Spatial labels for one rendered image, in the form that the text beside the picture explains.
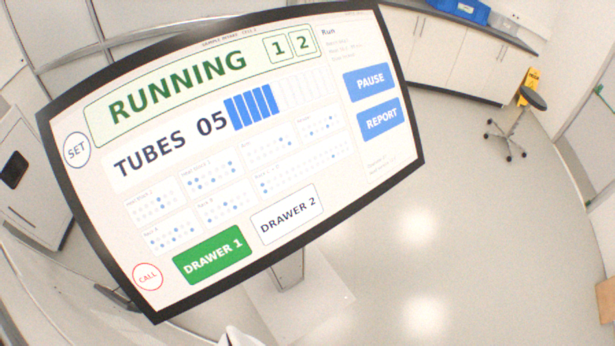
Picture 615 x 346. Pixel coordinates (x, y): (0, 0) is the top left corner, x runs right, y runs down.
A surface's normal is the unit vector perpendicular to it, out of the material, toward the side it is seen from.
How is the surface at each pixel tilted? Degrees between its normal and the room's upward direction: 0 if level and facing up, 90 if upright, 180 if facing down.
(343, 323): 0
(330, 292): 3
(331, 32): 50
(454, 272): 0
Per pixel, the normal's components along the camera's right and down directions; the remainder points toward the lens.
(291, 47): 0.44, 0.13
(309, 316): 0.04, -0.57
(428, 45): -0.10, 0.79
